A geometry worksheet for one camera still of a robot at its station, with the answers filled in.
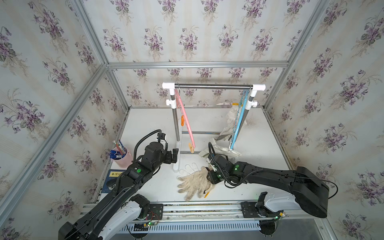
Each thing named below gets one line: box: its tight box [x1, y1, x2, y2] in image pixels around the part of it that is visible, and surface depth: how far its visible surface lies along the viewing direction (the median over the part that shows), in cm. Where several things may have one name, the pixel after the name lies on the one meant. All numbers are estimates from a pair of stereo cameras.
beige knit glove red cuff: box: [177, 166, 215, 201], surface depth 82 cm
